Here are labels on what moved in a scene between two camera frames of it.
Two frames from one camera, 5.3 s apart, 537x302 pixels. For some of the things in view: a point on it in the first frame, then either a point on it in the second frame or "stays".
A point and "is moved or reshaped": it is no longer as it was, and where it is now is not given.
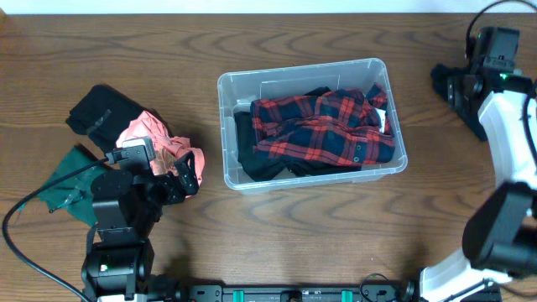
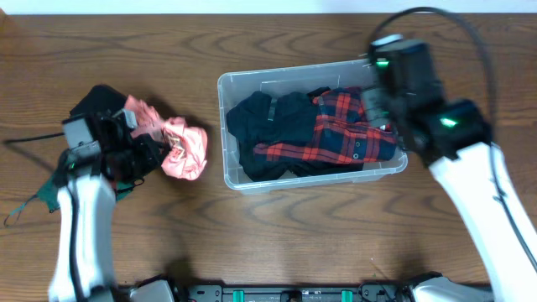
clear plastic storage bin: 321,123 stays
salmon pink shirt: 169,149 is moved or reshaped
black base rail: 298,294 stays
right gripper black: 450,86 to 382,111
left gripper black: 177,184 to 148,148
